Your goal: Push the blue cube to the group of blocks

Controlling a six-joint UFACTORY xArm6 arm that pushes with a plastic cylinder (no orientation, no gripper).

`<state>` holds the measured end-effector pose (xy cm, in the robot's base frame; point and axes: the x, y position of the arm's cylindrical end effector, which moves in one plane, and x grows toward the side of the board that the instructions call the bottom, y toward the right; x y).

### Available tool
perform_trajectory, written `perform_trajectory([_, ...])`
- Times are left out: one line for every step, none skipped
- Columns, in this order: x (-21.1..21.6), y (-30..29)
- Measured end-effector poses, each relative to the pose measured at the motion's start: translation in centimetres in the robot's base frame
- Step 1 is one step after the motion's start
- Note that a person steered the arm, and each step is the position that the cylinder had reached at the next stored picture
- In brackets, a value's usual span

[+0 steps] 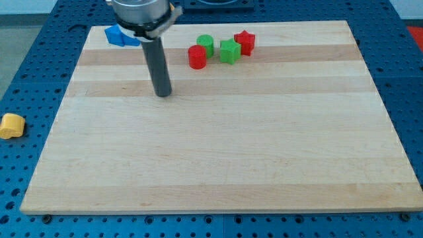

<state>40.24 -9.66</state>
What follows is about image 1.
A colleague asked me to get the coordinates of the blue cube block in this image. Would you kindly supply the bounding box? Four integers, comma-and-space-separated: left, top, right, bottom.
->
104, 24, 141, 47

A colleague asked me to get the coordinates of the green star block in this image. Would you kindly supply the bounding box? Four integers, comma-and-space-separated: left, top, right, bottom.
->
219, 38, 241, 65

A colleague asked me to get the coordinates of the red star block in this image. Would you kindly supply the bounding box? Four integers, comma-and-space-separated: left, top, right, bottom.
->
234, 30, 256, 56

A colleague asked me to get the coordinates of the yellow heart block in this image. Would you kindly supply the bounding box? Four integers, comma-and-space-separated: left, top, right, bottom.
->
1, 113, 25, 139

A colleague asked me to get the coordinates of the red cylinder block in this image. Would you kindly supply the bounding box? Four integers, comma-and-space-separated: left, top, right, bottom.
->
188, 45, 207, 69

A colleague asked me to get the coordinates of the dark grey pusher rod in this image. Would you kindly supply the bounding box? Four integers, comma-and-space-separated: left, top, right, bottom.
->
141, 38, 172, 97

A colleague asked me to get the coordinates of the green cylinder block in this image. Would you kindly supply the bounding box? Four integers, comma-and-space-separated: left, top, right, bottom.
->
196, 34, 214, 58

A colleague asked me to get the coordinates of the wooden board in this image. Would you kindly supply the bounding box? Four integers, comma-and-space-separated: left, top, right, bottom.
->
20, 20, 422, 215

